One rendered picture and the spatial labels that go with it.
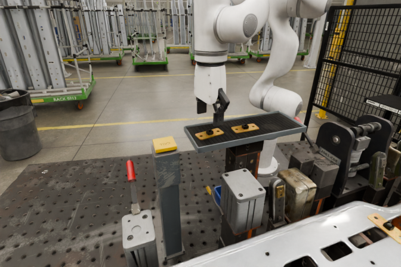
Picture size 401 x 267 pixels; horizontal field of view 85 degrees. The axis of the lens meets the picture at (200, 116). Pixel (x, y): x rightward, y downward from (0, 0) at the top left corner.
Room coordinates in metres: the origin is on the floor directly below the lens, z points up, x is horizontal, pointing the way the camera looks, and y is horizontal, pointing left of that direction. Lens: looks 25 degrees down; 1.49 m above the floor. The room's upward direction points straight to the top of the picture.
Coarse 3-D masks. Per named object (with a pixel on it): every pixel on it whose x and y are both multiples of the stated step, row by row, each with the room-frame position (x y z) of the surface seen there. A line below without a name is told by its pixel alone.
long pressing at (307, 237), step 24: (312, 216) 0.41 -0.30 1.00; (336, 216) 0.42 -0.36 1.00; (360, 216) 0.42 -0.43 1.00; (384, 216) 0.42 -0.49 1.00; (264, 240) 0.35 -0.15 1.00; (288, 240) 0.35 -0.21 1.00; (312, 240) 0.35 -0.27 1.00; (336, 240) 0.35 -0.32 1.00; (384, 240) 0.35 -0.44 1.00; (192, 264) 0.29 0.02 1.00; (216, 264) 0.29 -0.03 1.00; (240, 264) 0.29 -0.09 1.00; (264, 264) 0.29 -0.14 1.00; (336, 264) 0.29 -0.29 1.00; (360, 264) 0.29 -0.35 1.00; (384, 264) 0.29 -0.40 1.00
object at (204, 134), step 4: (216, 128) 0.61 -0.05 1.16; (200, 132) 0.58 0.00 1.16; (204, 132) 0.58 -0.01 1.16; (208, 132) 0.57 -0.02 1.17; (212, 132) 0.57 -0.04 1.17; (216, 132) 0.58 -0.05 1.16; (220, 132) 0.58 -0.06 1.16; (196, 136) 0.56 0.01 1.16; (204, 136) 0.56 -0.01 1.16; (208, 136) 0.56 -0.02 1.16; (212, 136) 0.56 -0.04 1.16
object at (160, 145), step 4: (168, 136) 0.56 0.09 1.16; (152, 140) 0.55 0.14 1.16; (156, 140) 0.54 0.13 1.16; (160, 140) 0.54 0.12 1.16; (164, 140) 0.54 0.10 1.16; (168, 140) 0.54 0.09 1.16; (172, 140) 0.54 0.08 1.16; (156, 144) 0.52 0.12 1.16; (160, 144) 0.52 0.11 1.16; (164, 144) 0.52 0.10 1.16; (168, 144) 0.52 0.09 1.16; (172, 144) 0.52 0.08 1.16; (156, 148) 0.50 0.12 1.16; (160, 148) 0.50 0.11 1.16; (164, 148) 0.50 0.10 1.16; (168, 148) 0.51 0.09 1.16; (172, 148) 0.51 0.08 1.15; (176, 148) 0.51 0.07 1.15; (156, 152) 0.50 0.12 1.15; (160, 152) 0.50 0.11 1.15
